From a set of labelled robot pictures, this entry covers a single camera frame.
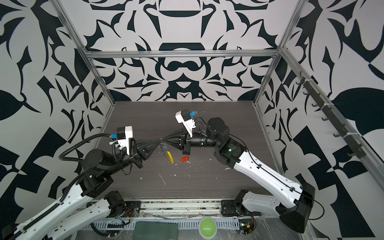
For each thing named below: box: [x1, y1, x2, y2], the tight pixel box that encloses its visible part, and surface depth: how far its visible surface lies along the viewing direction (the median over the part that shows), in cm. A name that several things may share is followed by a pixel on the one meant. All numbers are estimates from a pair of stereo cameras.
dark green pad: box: [132, 221, 179, 240], surface depth 70 cm
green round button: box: [198, 216, 217, 239], surface depth 70 cm
